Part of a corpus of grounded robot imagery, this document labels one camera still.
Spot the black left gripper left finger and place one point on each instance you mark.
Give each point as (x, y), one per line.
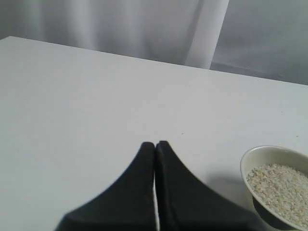
(127, 205)

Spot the cream ceramic bowl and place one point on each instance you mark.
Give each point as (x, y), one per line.
(264, 155)

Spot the white backdrop curtain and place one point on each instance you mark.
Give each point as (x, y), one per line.
(260, 38)

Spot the rice in cream bowl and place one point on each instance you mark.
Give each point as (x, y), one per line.
(284, 191)

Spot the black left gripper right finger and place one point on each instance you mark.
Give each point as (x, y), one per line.
(186, 204)

